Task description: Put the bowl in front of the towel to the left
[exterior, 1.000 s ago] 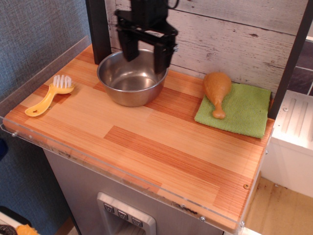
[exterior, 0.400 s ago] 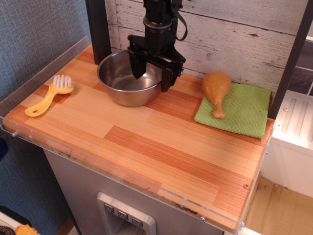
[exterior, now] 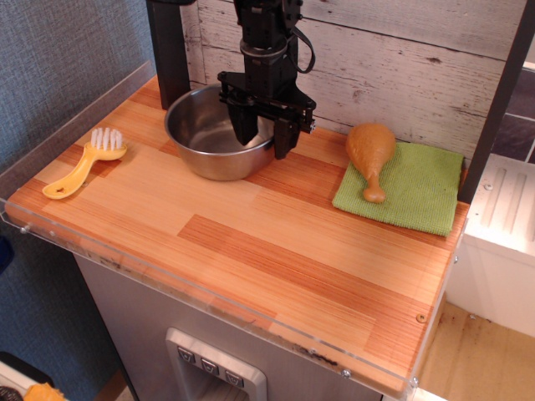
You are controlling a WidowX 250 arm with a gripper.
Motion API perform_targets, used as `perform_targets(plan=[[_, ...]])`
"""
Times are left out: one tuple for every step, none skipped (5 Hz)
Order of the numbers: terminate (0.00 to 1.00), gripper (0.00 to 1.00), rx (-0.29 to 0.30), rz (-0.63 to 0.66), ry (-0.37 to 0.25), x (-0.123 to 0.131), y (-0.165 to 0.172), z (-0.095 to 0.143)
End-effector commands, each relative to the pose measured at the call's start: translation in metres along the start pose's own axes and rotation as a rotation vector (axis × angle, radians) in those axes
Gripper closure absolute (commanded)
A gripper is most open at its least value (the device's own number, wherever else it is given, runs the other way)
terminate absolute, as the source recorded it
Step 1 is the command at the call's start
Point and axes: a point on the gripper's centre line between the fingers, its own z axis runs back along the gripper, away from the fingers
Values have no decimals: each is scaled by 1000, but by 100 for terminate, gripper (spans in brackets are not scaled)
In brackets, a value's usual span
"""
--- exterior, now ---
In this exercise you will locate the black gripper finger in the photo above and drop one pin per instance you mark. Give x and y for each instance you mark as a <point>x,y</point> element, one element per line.
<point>244,122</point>
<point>286,134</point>

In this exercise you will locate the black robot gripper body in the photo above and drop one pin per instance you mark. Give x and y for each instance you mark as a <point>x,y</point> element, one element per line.
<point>269,84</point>

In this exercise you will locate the stainless steel bowl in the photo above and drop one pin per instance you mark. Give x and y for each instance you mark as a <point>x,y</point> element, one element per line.
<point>200,126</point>

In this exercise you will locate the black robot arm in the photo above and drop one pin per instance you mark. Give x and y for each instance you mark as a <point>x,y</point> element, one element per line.
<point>265,23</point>

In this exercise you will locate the green cloth towel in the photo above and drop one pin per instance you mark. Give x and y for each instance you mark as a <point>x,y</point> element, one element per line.
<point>421,184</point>

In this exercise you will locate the plastic toy chicken drumstick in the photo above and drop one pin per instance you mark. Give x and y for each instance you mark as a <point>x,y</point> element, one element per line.
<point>370,146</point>

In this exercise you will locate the yellow dish brush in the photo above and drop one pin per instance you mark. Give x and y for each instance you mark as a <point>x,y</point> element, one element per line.
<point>105,144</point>

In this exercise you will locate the silver toy fridge cabinet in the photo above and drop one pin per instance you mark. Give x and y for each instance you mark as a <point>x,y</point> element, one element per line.
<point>174,349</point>

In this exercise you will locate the clear acrylic edge guard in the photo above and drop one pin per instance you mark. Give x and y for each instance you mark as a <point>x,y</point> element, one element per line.
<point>300,277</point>

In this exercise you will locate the orange object bottom left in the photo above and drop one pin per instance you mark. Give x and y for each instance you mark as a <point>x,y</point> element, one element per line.
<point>43,392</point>

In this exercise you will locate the dark vertical post left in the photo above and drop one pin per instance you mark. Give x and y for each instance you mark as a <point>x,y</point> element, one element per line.
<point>169,48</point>

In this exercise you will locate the dark vertical post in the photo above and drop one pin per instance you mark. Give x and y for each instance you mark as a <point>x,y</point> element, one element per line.
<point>169,48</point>
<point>507,83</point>

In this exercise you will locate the dark vertical post right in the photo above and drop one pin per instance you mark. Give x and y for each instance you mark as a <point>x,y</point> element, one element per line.
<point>507,83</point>

